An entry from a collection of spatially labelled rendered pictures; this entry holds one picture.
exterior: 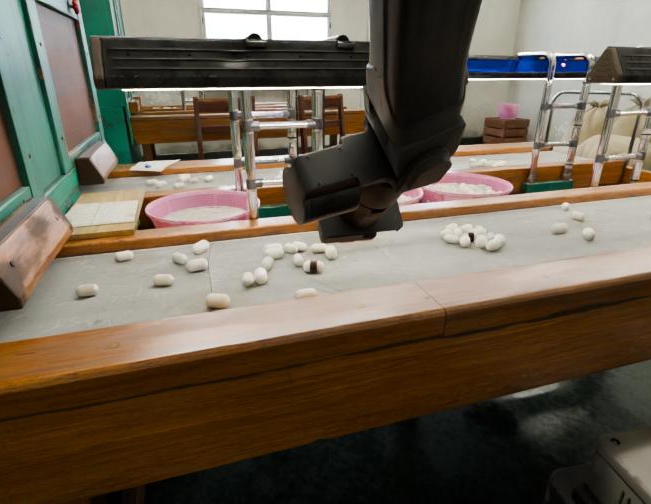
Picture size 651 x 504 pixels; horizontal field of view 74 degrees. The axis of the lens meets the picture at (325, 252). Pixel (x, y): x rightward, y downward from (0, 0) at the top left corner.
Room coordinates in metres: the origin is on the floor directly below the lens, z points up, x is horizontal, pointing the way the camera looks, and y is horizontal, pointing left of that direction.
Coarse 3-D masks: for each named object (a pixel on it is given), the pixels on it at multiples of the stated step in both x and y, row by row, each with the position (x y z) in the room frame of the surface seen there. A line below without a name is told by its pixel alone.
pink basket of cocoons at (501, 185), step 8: (456, 176) 1.35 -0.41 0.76; (464, 176) 1.34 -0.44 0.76; (472, 176) 1.33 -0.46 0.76; (480, 176) 1.32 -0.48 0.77; (488, 176) 1.30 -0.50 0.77; (432, 184) 1.32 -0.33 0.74; (472, 184) 1.32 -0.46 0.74; (480, 184) 1.31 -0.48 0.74; (488, 184) 1.29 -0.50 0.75; (496, 184) 1.27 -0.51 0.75; (504, 184) 1.24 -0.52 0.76; (424, 192) 1.18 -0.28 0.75; (432, 192) 1.15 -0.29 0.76; (440, 192) 1.12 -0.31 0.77; (448, 192) 1.11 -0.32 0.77; (504, 192) 1.12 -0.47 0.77; (424, 200) 1.19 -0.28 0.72; (432, 200) 1.16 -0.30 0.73; (440, 200) 1.13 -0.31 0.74; (448, 200) 1.12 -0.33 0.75
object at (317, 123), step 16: (240, 96) 0.92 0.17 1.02; (320, 96) 0.96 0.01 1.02; (320, 112) 0.96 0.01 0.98; (256, 128) 0.92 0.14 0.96; (272, 128) 0.93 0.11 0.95; (288, 128) 0.95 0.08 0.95; (320, 128) 0.96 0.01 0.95; (320, 144) 0.96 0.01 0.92; (256, 192) 0.92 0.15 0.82; (256, 208) 0.92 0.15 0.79
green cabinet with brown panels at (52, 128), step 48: (0, 0) 0.88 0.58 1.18; (48, 0) 1.20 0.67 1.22; (0, 48) 0.79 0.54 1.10; (48, 48) 1.15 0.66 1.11; (0, 96) 0.76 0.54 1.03; (48, 96) 1.01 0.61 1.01; (96, 96) 1.58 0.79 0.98; (0, 144) 0.72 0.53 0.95; (48, 144) 0.96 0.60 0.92; (0, 192) 0.67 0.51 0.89
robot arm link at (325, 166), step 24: (360, 144) 0.40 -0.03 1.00; (288, 168) 0.40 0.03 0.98; (312, 168) 0.38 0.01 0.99; (336, 168) 0.38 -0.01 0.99; (360, 168) 0.38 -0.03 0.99; (384, 168) 0.39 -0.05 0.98; (408, 168) 0.36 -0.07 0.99; (432, 168) 0.35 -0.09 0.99; (288, 192) 0.41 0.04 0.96; (312, 192) 0.37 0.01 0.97; (336, 192) 0.38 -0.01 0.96; (360, 192) 0.39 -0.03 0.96; (312, 216) 0.38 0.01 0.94
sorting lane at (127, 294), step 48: (240, 240) 0.84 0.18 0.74; (288, 240) 0.84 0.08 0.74; (384, 240) 0.84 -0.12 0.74; (432, 240) 0.84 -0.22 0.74; (528, 240) 0.84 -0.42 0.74; (576, 240) 0.84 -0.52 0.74; (624, 240) 0.84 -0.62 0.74; (48, 288) 0.62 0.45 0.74; (144, 288) 0.62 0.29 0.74; (192, 288) 0.62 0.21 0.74; (240, 288) 0.62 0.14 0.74; (288, 288) 0.62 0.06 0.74; (336, 288) 0.62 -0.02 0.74; (0, 336) 0.49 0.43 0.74
